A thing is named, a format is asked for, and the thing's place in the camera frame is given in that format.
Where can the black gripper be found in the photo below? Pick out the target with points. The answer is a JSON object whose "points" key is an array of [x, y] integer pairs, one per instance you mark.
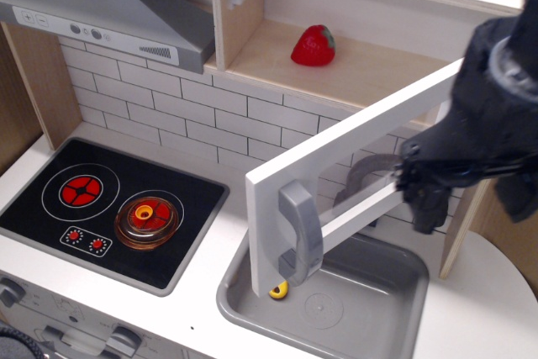
{"points": [[489, 131]]}

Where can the white toy microwave door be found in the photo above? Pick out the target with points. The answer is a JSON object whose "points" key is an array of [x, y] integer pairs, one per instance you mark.
{"points": [[292, 218]]}

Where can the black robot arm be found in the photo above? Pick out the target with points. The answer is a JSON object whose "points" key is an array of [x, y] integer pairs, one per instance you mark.
{"points": [[490, 130]]}

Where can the wooden microwave cabinet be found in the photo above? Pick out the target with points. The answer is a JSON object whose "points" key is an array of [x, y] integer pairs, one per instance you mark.
{"points": [[381, 46]]}

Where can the dark grey toy faucet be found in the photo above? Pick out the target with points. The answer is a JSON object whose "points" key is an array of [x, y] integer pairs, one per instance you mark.
{"points": [[363, 168]]}

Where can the grey toy sink basin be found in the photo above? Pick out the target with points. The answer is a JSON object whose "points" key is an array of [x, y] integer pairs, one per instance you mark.
{"points": [[365, 301]]}

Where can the red toy strawberry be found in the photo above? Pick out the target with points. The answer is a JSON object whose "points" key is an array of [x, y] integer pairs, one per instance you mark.
{"points": [[316, 47]]}

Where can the amber glass pot lid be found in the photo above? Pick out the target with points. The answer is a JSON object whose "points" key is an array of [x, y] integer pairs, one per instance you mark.
{"points": [[146, 223]]}

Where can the black toy stovetop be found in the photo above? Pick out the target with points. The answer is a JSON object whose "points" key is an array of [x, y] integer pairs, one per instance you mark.
{"points": [[69, 207]]}

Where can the grey oven knob right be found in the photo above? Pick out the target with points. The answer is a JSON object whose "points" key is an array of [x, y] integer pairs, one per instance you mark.
{"points": [[124, 341]]}

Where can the grey oven knob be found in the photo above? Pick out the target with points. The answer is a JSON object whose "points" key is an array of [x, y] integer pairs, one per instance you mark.
{"points": [[124, 341], [11, 292]]}

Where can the grey range hood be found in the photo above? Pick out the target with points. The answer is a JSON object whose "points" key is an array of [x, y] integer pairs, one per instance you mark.
{"points": [[175, 32]]}

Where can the grey oven knob left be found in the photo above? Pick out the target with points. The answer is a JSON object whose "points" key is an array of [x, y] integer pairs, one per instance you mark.
{"points": [[11, 292]]}

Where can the yellow handled toy knife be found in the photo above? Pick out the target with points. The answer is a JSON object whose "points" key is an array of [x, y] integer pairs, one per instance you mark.
{"points": [[280, 291]]}

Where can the grey oven door handle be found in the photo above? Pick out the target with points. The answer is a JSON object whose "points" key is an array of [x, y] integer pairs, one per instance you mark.
{"points": [[76, 344]]}

